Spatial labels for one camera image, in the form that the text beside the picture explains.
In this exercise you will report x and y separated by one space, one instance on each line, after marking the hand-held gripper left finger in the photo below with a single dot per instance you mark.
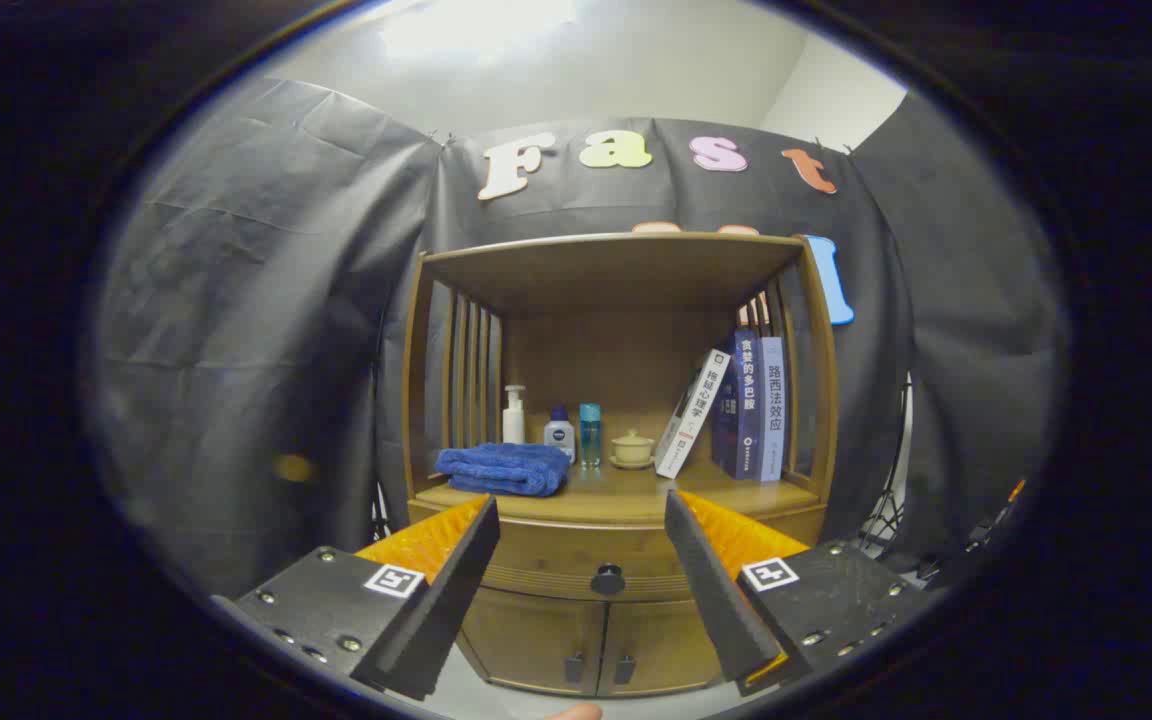
451 590

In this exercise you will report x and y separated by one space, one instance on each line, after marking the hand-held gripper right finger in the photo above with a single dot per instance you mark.
711 590

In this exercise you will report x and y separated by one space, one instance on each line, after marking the wooden drawer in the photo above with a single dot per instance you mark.
576 555

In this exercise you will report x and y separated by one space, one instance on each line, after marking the wooden cabinet door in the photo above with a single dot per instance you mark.
536 640
661 645

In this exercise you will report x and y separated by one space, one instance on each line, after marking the wooden countertop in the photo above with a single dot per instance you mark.
616 495

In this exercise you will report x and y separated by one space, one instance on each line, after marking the wooden cabinet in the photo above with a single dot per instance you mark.
626 360

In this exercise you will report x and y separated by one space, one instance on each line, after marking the blue folded towel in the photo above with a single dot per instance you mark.
506 470

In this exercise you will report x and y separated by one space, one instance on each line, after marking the cream lidded teacup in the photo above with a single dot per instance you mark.
631 448

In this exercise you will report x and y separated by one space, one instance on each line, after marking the white book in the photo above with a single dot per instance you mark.
693 410

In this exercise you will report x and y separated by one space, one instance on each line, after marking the white pump bottle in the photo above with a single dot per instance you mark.
514 420

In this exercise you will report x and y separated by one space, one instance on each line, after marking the dark blue book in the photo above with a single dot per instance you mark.
744 410

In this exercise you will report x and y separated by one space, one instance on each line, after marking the white bottle with blue cap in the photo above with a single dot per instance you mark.
559 435

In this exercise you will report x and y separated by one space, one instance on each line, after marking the light purple book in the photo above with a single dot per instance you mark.
774 410

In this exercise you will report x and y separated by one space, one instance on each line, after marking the clear blue bottle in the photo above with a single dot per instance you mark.
590 435

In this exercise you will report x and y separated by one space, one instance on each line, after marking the black equipment with orange tip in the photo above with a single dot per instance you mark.
996 520

